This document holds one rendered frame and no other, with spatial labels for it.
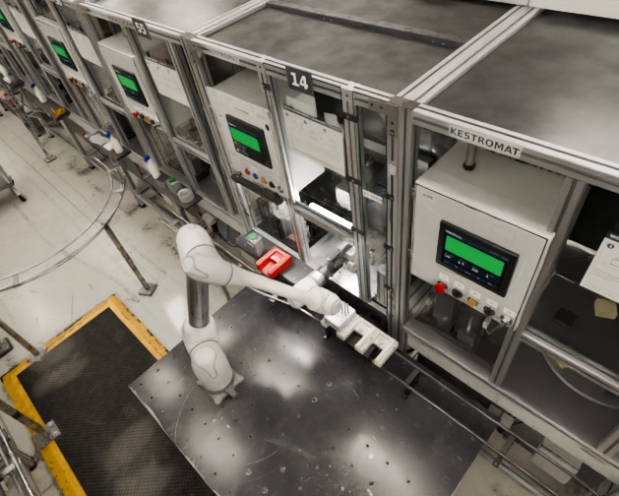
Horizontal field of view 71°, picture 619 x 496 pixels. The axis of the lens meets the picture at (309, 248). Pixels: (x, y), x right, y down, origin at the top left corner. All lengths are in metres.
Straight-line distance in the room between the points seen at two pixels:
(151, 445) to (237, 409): 1.00
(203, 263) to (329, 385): 0.92
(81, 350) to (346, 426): 2.30
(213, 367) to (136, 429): 1.21
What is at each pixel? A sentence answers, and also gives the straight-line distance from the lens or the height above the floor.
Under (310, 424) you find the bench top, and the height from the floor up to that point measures 0.68.
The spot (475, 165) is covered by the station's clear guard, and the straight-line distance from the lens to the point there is 1.31.
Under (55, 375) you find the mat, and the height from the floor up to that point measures 0.01.
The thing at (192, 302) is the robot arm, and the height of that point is 1.14.
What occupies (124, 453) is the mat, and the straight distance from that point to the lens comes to 3.21.
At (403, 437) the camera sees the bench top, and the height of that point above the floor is 0.68.
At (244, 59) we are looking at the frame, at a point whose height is 2.02.
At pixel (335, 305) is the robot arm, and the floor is 1.10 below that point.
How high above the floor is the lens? 2.69
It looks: 47 degrees down
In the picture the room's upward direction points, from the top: 11 degrees counter-clockwise
